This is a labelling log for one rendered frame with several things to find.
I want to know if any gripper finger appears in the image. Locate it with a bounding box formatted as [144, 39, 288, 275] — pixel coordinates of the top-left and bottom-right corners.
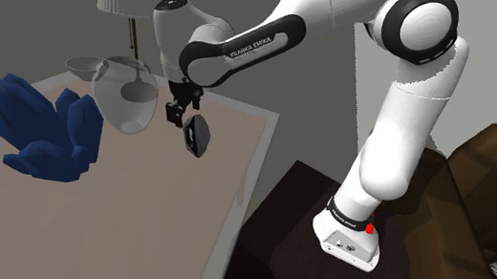
[189, 94, 205, 117]
[164, 99, 188, 131]

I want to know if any black oval object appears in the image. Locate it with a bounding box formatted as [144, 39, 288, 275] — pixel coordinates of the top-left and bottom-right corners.
[181, 113, 214, 160]

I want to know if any grey bowl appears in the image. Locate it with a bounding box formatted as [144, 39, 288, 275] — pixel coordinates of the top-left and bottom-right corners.
[63, 54, 108, 85]

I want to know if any blue crystal cluster figure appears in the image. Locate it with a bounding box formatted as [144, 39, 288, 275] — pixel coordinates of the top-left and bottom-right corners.
[0, 62, 112, 191]

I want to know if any beige table with grey rim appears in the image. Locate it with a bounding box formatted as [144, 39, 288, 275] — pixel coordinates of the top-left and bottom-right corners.
[0, 47, 299, 279]

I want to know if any dark robot stand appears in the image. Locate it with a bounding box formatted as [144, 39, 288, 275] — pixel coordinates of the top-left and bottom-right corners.
[198, 146, 435, 279]

